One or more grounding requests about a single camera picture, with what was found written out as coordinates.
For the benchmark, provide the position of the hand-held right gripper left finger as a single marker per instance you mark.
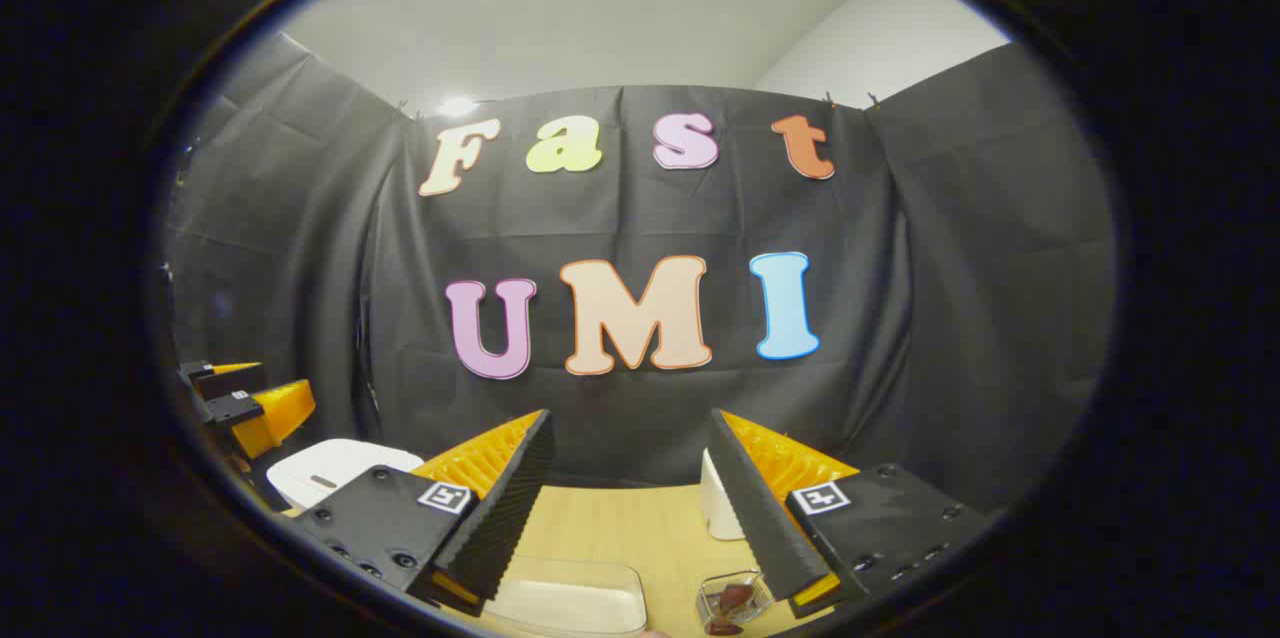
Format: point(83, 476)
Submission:
point(505, 518)

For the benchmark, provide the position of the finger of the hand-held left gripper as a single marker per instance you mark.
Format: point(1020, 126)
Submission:
point(275, 413)
point(235, 381)

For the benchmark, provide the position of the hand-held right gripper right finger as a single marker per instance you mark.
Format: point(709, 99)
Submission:
point(765, 518)

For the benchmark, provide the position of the white rice cooker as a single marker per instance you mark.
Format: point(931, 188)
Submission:
point(335, 468)

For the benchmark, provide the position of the brown wooden spoon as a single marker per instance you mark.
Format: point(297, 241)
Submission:
point(738, 601)

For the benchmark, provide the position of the white toaster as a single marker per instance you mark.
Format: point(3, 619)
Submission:
point(718, 508)

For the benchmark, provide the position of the clear plastic container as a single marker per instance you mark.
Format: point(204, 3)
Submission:
point(570, 598)

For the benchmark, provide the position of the black backdrop cloth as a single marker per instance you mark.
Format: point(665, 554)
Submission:
point(620, 218)

